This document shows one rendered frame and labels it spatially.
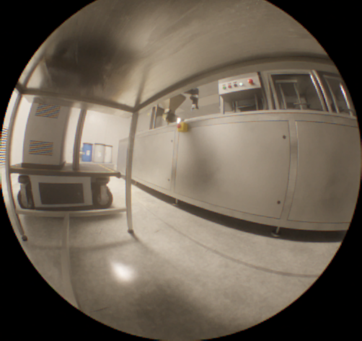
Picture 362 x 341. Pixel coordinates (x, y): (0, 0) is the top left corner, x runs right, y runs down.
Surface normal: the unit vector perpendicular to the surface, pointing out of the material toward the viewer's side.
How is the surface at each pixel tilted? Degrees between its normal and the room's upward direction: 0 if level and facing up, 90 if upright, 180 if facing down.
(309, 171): 90
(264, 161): 90
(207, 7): 180
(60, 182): 90
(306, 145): 90
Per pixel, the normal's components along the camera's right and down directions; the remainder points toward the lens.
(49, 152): 0.79, 0.06
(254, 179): -0.68, -0.06
